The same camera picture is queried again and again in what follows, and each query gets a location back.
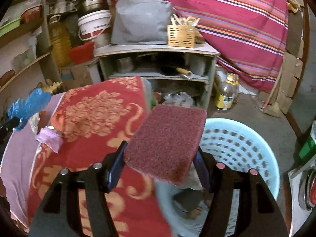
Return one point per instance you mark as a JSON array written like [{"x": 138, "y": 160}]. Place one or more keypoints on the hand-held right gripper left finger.
[{"x": 116, "y": 171}]

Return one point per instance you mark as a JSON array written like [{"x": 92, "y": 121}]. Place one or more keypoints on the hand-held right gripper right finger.
[{"x": 202, "y": 173}]

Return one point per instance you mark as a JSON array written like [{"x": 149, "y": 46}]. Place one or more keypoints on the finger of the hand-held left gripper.
[{"x": 8, "y": 126}]

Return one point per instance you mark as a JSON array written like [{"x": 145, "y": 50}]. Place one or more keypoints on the blue plastic bag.
[{"x": 32, "y": 103}]

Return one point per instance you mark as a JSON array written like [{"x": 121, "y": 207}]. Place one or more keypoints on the light blue plastic basket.
[{"x": 237, "y": 148}]

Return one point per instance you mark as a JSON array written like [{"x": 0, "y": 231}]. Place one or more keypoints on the pink plastic bag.
[{"x": 50, "y": 141}]

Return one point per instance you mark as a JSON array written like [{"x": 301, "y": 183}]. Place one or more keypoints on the red scouring pad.
[{"x": 165, "y": 143}]

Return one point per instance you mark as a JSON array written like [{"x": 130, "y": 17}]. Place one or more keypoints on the purple towel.
[{"x": 17, "y": 167}]

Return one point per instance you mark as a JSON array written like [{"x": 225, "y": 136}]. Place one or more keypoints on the red gold patterned towel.
[{"x": 86, "y": 138}]

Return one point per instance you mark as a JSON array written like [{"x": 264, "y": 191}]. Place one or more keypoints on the egg tray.
[{"x": 53, "y": 88}]

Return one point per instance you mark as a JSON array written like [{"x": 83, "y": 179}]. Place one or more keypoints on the wooden shelf unit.
[{"x": 29, "y": 64}]

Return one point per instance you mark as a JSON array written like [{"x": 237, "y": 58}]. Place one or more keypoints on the clear crumpled plastic bag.
[{"x": 179, "y": 99}]

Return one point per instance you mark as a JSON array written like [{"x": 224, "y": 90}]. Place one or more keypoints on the clear oil bottle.
[{"x": 226, "y": 96}]

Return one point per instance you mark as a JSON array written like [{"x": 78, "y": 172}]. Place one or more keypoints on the brown cardboard box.
[{"x": 76, "y": 75}]

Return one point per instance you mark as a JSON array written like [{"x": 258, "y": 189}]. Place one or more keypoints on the straw broom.
[{"x": 272, "y": 110}]

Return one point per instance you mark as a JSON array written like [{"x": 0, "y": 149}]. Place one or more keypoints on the yellow oil jug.
[{"x": 59, "y": 45}]

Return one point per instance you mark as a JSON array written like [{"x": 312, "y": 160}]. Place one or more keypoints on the green plastic tray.
[{"x": 9, "y": 27}]

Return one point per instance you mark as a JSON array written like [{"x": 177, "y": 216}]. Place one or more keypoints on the red plastic basin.
[{"x": 81, "y": 53}]

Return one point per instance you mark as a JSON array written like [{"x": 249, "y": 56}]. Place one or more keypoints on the small steel pot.
[{"x": 124, "y": 65}]

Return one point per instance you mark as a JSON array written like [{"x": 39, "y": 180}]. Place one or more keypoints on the steel bowl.
[{"x": 308, "y": 190}]

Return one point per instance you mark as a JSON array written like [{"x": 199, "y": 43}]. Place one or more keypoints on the green box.
[{"x": 308, "y": 147}]

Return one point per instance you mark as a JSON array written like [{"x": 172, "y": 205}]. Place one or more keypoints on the small red basket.
[{"x": 30, "y": 15}]

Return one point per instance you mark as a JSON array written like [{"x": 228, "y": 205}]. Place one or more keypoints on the grey cabinet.
[{"x": 158, "y": 48}]

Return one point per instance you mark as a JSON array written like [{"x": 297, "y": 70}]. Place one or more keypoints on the white plastic jar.
[{"x": 60, "y": 5}]

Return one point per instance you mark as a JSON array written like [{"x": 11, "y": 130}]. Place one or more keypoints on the white plastic bucket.
[{"x": 95, "y": 22}]

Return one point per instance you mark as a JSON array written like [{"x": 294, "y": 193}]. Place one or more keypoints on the bamboo chopstick holder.
[{"x": 181, "y": 37}]

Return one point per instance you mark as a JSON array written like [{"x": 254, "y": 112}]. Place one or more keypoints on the large steel pot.
[{"x": 93, "y": 1}]

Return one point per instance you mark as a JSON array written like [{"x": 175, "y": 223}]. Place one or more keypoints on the grey cloth cover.
[{"x": 140, "y": 22}]

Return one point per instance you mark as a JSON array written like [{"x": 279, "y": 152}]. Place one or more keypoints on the bundle of chopsticks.
[{"x": 185, "y": 21}]

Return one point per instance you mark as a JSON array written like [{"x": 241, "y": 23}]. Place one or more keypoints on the red striped cloth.
[{"x": 234, "y": 17}]

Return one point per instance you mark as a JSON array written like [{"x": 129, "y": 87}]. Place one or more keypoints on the orange crumpled bundle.
[{"x": 293, "y": 3}]

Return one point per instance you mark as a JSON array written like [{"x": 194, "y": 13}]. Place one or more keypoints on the cardboard wall panels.
[{"x": 290, "y": 79}]

